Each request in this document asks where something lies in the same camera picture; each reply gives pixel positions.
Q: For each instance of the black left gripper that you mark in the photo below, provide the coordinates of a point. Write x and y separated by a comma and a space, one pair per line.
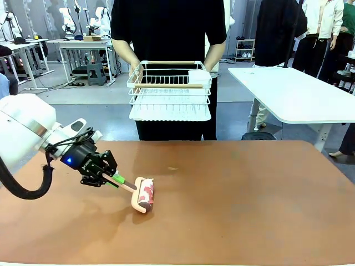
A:
80, 158

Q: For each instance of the pink lint roller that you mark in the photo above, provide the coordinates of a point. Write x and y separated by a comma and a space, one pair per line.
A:
144, 194

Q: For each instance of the white plastic drain tray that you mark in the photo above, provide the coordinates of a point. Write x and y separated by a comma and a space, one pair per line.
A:
170, 115

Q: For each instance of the white plastic cutlery cup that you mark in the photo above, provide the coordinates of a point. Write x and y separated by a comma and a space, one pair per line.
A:
199, 76

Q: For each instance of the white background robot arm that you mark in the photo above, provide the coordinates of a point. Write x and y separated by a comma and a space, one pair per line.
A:
8, 25
101, 20
68, 19

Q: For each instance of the person's left forearm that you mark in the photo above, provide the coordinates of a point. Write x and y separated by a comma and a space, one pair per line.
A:
215, 54

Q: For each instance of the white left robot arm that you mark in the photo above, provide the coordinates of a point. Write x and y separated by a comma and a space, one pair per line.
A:
25, 122

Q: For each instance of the person's right forearm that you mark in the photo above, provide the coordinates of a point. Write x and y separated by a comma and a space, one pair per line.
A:
124, 52

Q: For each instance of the person's right hand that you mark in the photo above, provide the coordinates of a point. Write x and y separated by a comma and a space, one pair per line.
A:
136, 70

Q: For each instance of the person's left hand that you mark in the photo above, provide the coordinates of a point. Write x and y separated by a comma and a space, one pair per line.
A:
214, 70

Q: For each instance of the grey plastic stool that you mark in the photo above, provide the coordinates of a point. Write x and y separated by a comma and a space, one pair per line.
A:
96, 73

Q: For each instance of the person in blue shirt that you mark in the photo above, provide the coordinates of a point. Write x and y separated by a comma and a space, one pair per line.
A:
7, 84

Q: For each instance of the white desk with box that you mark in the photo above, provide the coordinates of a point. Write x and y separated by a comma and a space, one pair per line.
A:
83, 43

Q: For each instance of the cardboard box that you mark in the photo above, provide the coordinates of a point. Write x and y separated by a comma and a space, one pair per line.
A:
91, 38

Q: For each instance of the person in black shirt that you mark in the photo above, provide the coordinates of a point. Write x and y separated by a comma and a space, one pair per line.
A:
169, 30

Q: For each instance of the black round stool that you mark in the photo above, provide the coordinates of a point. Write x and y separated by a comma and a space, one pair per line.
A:
259, 136

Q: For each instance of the person in white trousers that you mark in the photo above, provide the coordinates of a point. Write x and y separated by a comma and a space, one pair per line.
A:
258, 113

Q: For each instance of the white shoe rack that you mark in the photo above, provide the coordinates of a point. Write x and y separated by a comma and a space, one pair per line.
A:
245, 50

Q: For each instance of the large white table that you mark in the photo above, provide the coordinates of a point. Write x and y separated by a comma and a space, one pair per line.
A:
299, 91

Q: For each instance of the hanging black coat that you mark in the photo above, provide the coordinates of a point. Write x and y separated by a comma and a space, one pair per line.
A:
274, 30

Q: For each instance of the black garment stand pole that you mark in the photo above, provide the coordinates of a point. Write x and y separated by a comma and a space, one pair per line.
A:
291, 50

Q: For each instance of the person in dark trousers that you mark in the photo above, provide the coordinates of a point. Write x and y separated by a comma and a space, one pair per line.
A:
346, 141

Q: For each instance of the black shelf unit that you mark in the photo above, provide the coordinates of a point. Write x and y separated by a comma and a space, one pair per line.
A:
345, 74

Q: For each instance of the person in green shirt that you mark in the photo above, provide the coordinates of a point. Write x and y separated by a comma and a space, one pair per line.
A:
349, 19

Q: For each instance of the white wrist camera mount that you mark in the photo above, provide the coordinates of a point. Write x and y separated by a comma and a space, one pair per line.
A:
79, 126

